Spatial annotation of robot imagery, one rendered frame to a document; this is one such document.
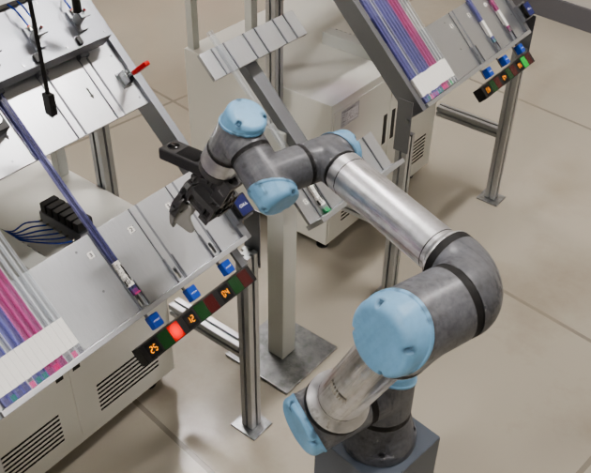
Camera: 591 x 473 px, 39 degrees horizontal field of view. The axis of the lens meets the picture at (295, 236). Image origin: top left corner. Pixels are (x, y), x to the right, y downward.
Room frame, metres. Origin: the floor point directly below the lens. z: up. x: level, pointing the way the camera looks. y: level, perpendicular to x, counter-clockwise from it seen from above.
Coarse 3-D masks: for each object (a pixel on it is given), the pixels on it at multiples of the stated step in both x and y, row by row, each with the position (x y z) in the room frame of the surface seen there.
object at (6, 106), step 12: (0, 96) 1.47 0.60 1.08; (12, 120) 1.44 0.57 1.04; (24, 132) 1.43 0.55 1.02; (36, 144) 1.42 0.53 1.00; (36, 156) 1.41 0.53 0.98; (48, 168) 1.39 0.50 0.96; (60, 180) 1.38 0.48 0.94; (72, 204) 1.35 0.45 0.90; (84, 216) 1.34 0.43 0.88; (96, 228) 1.33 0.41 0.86; (96, 240) 1.31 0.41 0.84; (108, 252) 1.30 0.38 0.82; (132, 288) 1.26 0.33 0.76
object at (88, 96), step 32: (64, 64) 1.62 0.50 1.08; (96, 64) 1.66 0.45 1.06; (32, 96) 1.52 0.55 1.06; (64, 96) 1.55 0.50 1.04; (96, 96) 1.59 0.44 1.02; (128, 96) 1.63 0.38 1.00; (32, 128) 1.46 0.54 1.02; (64, 128) 1.49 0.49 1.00; (96, 128) 1.53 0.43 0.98; (0, 160) 1.37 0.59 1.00; (32, 160) 1.40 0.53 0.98
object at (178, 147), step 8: (168, 144) 1.33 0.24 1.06; (176, 144) 1.33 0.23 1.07; (184, 144) 1.34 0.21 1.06; (160, 152) 1.32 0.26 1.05; (168, 152) 1.31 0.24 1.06; (176, 152) 1.30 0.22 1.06; (184, 152) 1.30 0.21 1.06; (192, 152) 1.31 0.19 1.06; (200, 152) 1.31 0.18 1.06; (168, 160) 1.30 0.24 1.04; (176, 160) 1.29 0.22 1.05; (184, 160) 1.28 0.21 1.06; (192, 160) 1.27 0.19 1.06; (184, 168) 1.28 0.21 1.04; (192, 168) 1.27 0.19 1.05
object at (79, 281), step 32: (160, 192) 1.48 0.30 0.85; (128, 224) 1.38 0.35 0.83; (160, 224) 1.42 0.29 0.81; (224, 224) 1.49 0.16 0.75; (64, 256) 1.26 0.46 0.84; (96, 256) 1.29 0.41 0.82; (128, 256) 1.32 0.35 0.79; (160, 256) 1.35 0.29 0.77; (192, 256) 1.39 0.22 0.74; (64, 288) 1.21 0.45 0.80; (96, 288) 1.23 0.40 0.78; (128, 288) 1.26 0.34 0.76; (160, 288) 1.30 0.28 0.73; (64, 320) 1.15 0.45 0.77; (96, 320) 1.18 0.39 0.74
